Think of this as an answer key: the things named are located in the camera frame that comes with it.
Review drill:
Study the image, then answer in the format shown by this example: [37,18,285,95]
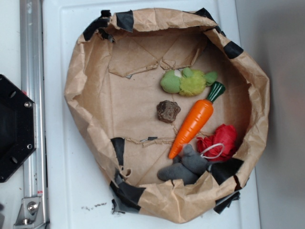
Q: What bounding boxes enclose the green plush toy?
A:
[160,67,218,96]

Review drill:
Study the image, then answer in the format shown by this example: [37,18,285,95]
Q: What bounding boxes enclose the grey plush toy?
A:
[157,144,208,185]

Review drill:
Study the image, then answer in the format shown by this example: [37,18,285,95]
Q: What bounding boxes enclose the brown paper bag bin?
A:
[64,8,270,223]

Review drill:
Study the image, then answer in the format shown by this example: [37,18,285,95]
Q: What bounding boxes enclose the aluminium extrusion rail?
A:
[20,0,50,229]

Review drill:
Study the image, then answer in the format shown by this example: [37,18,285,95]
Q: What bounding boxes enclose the brown rock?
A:
[156,100,181,123]

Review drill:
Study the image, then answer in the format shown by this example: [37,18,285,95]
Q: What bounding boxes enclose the metal corner bracket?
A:
[13,197,45,229]

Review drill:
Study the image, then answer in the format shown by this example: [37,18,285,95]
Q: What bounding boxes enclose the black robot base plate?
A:
[0,75,36,183]

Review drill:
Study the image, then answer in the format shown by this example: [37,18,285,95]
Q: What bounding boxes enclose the orange plastic carrot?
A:
[168,82,225,159]

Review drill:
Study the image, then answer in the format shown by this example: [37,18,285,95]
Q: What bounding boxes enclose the red fabric ball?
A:
[197,124,237,162]

